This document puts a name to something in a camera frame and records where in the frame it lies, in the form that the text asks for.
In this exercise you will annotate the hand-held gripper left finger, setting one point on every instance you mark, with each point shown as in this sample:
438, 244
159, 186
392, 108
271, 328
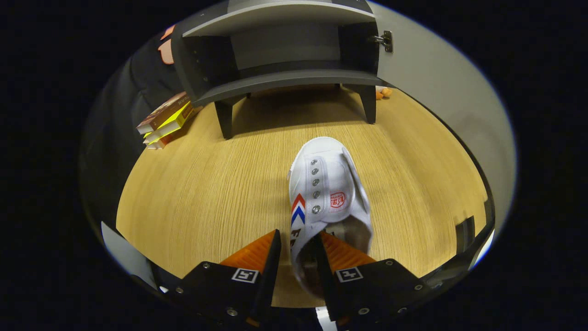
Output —
271, 271

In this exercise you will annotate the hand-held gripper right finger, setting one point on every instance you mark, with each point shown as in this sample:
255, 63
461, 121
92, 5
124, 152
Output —
321, 271

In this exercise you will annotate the white canvas shoe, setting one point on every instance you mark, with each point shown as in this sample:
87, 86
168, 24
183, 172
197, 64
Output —
326, 184

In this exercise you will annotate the grey shoe cabinet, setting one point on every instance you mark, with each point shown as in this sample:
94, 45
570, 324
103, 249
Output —
275, 80

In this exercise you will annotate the beige shoe cabinet door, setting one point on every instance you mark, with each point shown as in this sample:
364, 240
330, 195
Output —
436, 78

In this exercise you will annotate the orange book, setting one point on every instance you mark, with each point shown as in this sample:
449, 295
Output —
165, 141

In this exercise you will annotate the yellow book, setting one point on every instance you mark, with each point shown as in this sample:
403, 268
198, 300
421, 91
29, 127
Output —
172, 123

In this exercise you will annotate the small orange object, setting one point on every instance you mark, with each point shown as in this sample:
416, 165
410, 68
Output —
383, 93

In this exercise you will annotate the black backdrop cloth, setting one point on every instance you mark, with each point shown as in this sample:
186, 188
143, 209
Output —
115, 115

